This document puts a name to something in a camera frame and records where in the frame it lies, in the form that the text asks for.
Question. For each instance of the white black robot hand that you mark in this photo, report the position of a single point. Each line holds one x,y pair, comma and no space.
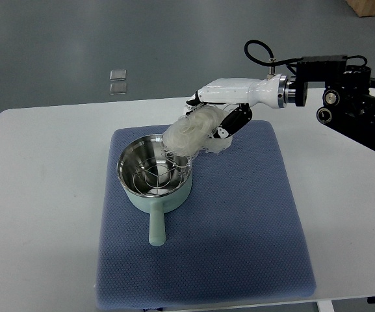
274,92

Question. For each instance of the white vermicelli noodle bundle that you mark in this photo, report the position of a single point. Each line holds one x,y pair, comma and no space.
192,133

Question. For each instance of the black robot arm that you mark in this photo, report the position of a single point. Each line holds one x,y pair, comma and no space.
347,105

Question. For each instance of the mint green steel pot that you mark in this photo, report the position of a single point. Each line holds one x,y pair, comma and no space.
139,150

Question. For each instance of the wooden box corner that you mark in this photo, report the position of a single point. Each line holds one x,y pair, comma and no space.
363,8

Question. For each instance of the blue textured mat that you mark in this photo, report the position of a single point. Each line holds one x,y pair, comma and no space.
238,235

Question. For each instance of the upper clear floor tile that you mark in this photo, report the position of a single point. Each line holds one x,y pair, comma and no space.
118,75

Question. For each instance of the wire steamer rack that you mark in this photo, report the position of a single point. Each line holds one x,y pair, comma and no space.
154,177

